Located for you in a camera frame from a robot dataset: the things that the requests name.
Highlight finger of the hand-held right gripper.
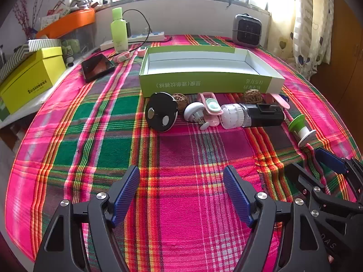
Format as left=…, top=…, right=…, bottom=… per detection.
left=290, top=163, right=352, bottom=219
left=315, top=147, right=363, bottom=196

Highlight green plastic bottle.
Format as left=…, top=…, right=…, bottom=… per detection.
left=110, top=7, right=129, bottom=53

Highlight white power strip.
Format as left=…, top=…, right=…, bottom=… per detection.
left=100, top=31, right=165, bottom=51

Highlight pink wristband device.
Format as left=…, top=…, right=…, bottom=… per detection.
left=114, top=51, right=131, bottom=63

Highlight striped gift box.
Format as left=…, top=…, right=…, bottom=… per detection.
left=0, top=39, right=62, bottom=83

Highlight pink clip with mint pad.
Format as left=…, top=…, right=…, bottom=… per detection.
left=198, top=92, right=223, bottom=126

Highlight orange box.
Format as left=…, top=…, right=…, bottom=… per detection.
left=35, top=8, right=96, bottom=39

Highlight white mushroom-shaped plug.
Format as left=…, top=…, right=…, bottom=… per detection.
left=183, top=102, right=205, bottom=122

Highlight grey space heater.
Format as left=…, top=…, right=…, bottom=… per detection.
left=232, top=14, right=263, bottom=48

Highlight brown wooden wardrobe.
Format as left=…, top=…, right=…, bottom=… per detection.
left=309, top=0, right=363, bottom=114

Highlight plaid tablecloth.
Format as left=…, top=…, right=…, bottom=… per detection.
left=6, top=34, right=361, bottom=272

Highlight yellow cardboard box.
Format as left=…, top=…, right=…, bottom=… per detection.
left=0, top=47, right=66, bottom=114

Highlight green and white suction knob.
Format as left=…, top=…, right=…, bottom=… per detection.
left=289, top=114, right=316, bottom=148

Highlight black round disc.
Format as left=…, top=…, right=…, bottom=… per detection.
left=145, top=92, right=179, bottom=132

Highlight green and white cardboard box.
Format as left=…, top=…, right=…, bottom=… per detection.
left=139, top=45, right=285, bottom=98

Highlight plain pink clip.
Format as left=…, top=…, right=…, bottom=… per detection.
left=267, top=92, right=290, bottom=109

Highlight purple flower branches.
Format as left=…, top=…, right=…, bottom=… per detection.
left=13, top=0, right=50, bottom=39

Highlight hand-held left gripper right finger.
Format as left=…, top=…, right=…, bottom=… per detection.
left=223, top=165, right=331, bottom=272

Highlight black smartphone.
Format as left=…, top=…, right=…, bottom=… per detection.
left=81, top=54, right=115, bottom=83

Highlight black rectangular device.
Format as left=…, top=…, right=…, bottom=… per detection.
left=247, top=103, right=285, bottom=127

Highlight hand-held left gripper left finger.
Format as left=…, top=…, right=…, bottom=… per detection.
left=33, top=165, right=141, bottom=272

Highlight pile of paper packets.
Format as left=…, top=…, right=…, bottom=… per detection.
left=40, top=0, right=98, bottom=29

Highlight heart-print curtain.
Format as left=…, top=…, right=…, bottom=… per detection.
left=279, top=0, right=334, bottom=77

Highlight brown walnut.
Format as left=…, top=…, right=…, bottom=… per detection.
left=172, top=93, right=186, bottom=109
left=244, top=89, right=264, bottom=104

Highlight glass tank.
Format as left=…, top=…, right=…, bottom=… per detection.
left=57, top=23, right=95, bottom=60

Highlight white lidded clear jar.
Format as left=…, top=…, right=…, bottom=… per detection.
left=221, top=103, right=251, bottom=129

